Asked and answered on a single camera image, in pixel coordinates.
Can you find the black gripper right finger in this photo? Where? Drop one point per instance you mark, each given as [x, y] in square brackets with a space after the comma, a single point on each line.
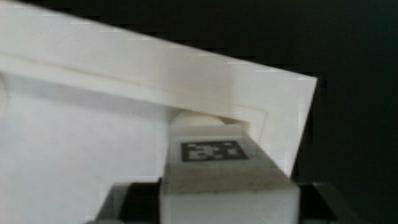
[324, 206]

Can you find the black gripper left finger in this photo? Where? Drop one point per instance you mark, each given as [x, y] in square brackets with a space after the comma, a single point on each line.
[132, 204]

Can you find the white table leg with tag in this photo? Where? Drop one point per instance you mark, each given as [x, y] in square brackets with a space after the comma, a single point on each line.
[225, 186]

